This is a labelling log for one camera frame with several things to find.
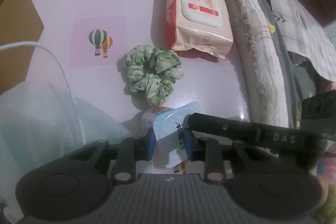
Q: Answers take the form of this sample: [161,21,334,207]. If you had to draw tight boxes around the small white tissue packet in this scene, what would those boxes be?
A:
[141,101,200,168]

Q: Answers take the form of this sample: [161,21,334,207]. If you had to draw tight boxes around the green floral scrunchie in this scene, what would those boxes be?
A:
[124,45,184,106]

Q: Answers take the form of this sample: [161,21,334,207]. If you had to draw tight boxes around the white striped mattress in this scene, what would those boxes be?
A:
[225,0,294,128]

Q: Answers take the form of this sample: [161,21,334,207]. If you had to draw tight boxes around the grey blanket yellow prints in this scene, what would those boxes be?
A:
[266,0,317,128]

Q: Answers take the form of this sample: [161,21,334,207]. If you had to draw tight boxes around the light blue plastic bag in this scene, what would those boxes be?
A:
[0,80,131,183]

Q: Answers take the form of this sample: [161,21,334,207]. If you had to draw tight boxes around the pink wet wipes pack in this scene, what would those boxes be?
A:
[165,0,234,59]

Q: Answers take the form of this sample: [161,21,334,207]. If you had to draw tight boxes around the pink checked blanket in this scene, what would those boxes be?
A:
[270,0,335,82]

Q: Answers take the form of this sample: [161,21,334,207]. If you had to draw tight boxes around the brown cardboard box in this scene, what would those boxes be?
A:
[1,0,44,93]

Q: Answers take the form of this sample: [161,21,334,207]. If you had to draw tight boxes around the white cable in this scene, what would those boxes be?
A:
[0,41,87,144]

